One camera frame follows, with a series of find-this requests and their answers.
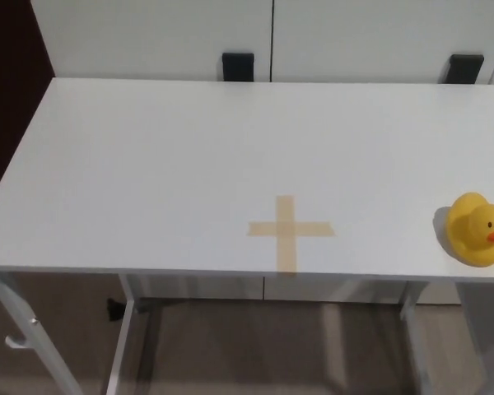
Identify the yellow rubber duck toy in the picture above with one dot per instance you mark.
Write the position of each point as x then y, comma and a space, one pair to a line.
469, 230

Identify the white metal desk leg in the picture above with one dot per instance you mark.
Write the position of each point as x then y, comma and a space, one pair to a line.
121, 341
33, 341
416, 329

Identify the small black floor object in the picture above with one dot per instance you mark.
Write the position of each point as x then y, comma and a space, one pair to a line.
115, 310

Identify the white cabinet door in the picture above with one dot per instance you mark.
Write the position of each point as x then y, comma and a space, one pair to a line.
148, 37
374, 37

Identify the white hook on leg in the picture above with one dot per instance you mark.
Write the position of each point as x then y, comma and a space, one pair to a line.
14, 342

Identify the left black bracket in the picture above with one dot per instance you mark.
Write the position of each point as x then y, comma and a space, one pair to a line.
238, 68

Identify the black bracket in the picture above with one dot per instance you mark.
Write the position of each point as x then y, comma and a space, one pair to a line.
238, 68
464, 70

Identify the right black bracket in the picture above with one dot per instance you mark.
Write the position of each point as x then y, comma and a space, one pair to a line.
464, 70

